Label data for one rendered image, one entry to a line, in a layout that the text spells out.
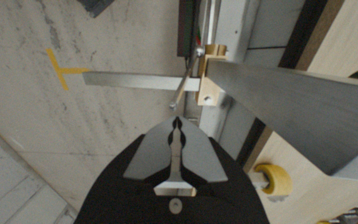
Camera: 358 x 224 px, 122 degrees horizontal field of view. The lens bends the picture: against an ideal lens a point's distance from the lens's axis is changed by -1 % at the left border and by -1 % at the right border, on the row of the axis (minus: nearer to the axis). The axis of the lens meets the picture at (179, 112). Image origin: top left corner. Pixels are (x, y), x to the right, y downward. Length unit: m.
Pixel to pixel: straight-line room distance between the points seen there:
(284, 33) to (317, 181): 0.57
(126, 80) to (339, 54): 0.44
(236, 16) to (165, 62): 0.73
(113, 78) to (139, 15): 0.94
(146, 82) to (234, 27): 0.40
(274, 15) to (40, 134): 2.59
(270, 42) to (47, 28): 1.62
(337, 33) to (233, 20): 0.30
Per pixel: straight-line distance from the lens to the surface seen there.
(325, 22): 0.35
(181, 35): 0.42
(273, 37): 0.47
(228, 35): 0.54
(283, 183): 0.44
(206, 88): 0.27
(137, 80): 0.28
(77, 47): 1.46
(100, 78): 0.32
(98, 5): 1.31
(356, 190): 0.98
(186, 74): 0.17
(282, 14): 0.48
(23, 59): 1.90
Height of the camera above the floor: 1.12
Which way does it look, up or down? 62 degrees down
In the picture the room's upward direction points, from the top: 180 degrees clockwise
